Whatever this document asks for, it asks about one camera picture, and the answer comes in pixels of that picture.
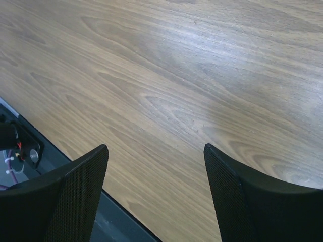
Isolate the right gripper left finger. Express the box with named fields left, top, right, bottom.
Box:
left=1, top=145, right=109, bottom=241

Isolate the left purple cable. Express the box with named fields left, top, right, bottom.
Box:
left=0, top=148, right=21, bottom=191

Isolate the left silver bolt knob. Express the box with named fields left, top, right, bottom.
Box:
left=30, top=149, right=39, bottom=163

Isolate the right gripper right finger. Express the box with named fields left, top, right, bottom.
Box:
left=204, top=144, right=322, bottom=241

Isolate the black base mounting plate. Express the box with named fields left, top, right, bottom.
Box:
left=1, top=101, right=158, bottom=241

